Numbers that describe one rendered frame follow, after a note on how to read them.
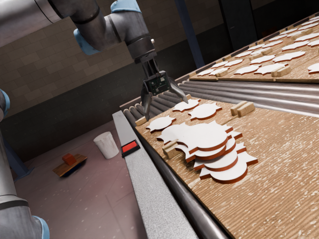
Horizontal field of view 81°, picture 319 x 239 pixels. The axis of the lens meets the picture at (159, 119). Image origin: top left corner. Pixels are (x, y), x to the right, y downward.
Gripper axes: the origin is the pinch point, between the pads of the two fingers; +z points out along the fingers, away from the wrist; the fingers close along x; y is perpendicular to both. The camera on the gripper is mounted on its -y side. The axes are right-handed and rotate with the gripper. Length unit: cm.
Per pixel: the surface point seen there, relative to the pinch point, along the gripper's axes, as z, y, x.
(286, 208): 8.8, 41.1, 8.4
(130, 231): 102, -64, -64
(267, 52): 8, -57, 79
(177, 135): 7.6, 4.3, -0.2
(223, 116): 8.7, 2.5, 17.3
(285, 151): 8.8, 29.9, 17.7
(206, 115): 7.6, -1.5, 12.6
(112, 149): 89, -225, -93
